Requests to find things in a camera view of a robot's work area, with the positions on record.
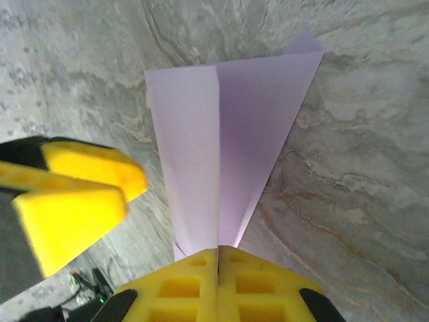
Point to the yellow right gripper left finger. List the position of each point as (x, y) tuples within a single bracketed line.
[(181, 288)]

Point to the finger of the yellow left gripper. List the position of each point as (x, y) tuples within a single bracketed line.
[(100, 167), (77, 228)]

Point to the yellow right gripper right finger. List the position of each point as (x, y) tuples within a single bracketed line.
[(261, 288)]

